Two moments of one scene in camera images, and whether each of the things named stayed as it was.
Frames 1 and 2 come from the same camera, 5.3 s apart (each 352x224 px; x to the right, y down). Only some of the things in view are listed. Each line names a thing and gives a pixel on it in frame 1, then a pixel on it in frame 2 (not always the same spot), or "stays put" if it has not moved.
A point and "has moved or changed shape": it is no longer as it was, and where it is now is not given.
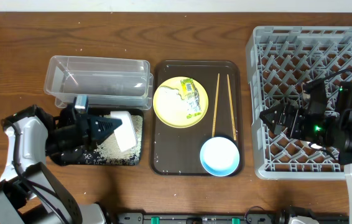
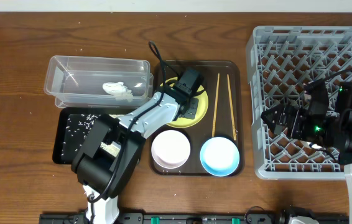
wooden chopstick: [233, 122] stays put
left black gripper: [84, 127] -> [190, 107]
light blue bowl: [219, 157] stays put
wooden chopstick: [215, 106] stays put
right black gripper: [285, 111] stays put
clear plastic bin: [109, 83] stays put
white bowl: [125, 132] has moved or changed shape
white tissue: [166, 93] has moved or changed shape
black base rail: [228, 218] stays put
